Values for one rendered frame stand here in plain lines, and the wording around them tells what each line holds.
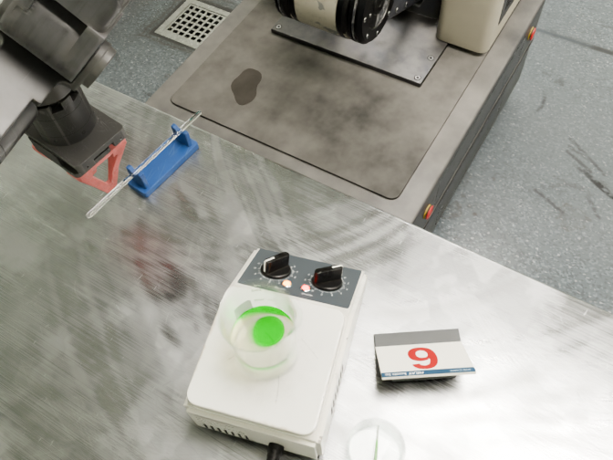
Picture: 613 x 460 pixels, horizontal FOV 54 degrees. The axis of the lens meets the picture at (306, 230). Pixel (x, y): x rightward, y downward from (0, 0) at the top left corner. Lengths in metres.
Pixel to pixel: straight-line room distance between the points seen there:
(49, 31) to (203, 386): 0.32
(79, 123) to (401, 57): 0.95
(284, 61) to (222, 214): 0.78
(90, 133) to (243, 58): 0.88
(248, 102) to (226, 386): 0.92
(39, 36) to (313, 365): 0.35
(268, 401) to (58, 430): 0.24
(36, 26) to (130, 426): 0.38
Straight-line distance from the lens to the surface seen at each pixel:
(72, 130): 0.64
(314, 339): 0.56
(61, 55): 0.53
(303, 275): 0.63
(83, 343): 0.71
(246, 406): 0.55
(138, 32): 2.23
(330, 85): 1.40
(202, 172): 0.78
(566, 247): 1.66
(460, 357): 0.63
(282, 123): 1.33
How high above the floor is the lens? 1.36
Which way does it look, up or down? 58 degrees down
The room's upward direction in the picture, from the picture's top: 6 degrees counter-clockwise
